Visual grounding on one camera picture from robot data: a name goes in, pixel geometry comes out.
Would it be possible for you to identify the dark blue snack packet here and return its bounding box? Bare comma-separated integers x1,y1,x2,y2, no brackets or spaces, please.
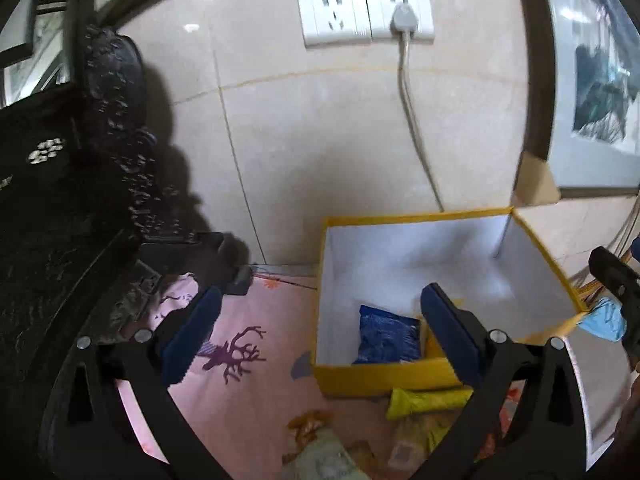
354,304,422,365

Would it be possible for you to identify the light green snack packet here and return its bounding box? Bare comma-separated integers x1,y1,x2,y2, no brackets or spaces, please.
281,410,370,480

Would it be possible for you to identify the blue cloth on chair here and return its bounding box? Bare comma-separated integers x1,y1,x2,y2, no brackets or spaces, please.
578,297,627,342

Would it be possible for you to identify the yellow snack bar wrapper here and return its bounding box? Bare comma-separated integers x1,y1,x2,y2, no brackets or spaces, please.
385,388,473,420

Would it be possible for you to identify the green yellow snack packet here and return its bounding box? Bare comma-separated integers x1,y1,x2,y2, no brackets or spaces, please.
387,411,460,472

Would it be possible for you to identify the pink floral tablecloth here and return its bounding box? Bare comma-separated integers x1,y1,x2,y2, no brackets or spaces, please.
114,271,526,480

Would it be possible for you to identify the yellow cardboard box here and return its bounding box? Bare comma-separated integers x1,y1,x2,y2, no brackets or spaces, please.
311,208,586,399

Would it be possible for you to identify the dark carved wooden furniture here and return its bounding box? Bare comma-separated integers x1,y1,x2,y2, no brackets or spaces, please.
0,0,254,461

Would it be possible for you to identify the framed lotus painting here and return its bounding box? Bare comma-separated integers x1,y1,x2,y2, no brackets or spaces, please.
514,0,639,206

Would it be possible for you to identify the grey plug with cable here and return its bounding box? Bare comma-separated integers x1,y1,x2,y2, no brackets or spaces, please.
390,2,445,212

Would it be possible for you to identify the white double wall socket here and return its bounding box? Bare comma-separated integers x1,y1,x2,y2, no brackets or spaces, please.
297,0,435,48

